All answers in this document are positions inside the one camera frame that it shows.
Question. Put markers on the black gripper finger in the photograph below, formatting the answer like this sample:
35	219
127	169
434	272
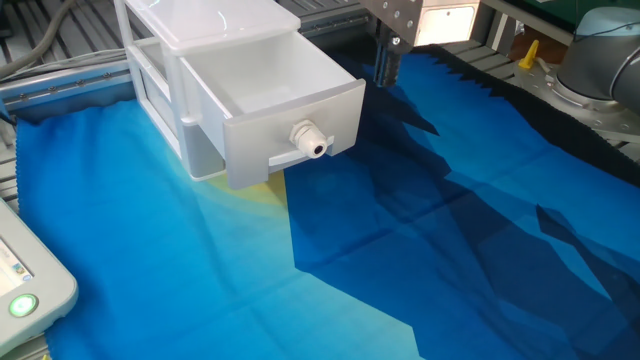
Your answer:
395	65
381	55

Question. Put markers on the grey Schunk gripper body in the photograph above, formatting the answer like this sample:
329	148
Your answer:
400	17

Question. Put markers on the white plastic drawer with knob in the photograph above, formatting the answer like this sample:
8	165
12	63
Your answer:
260	135

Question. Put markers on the white plastic drawer cabinet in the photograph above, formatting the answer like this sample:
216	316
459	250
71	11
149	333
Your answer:
210	20

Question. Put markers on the yellow plastic wedge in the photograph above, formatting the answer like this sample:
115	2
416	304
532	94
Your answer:
529	57

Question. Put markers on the blue mountain print cloth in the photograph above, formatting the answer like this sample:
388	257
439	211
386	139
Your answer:
150	250

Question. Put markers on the grey teach pendant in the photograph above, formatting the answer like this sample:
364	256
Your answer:
40	280

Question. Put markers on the grey frame beam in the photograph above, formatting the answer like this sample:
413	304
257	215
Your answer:
530	20

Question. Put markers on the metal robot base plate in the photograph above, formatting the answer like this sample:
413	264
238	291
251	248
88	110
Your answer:
575	107

